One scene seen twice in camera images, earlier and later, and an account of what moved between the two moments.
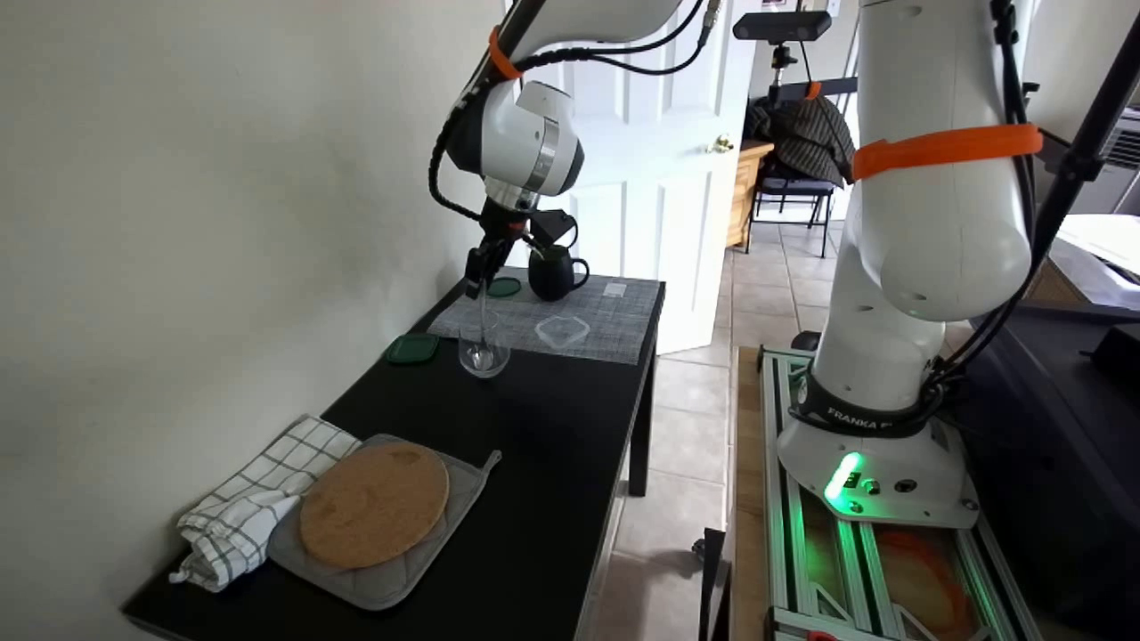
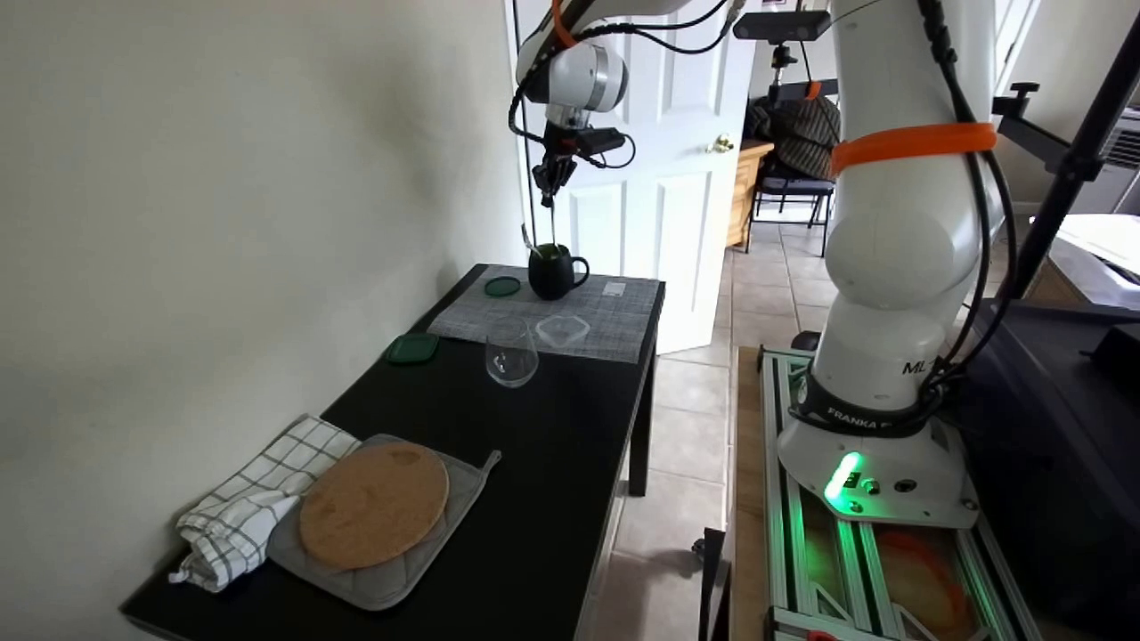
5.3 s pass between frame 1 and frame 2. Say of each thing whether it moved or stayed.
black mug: stayed
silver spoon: moved
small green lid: stayed
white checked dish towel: stayed
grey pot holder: stayed
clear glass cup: moved
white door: stayed
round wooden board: stayed
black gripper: moved
